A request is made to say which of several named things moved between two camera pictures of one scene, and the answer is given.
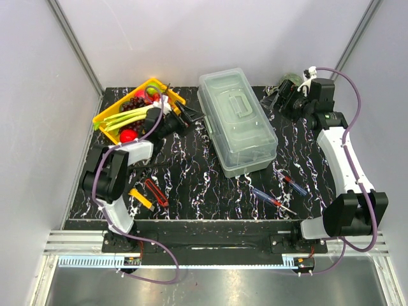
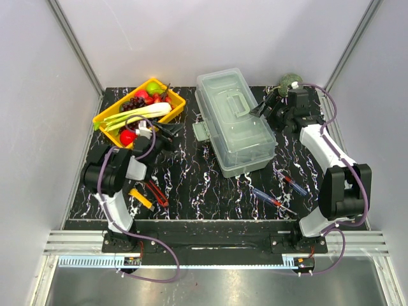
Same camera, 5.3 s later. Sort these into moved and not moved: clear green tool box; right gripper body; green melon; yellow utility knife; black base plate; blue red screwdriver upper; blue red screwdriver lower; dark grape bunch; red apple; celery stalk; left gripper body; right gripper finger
Moved: right gripper body; right gripper finger; left gripper body
Not moved: dark grape bunch; blue red screwdriver upper; black base plate; clear green tool box; blue red screwdriver lower; yellow utility knife; red apple; celery stalk; green melon
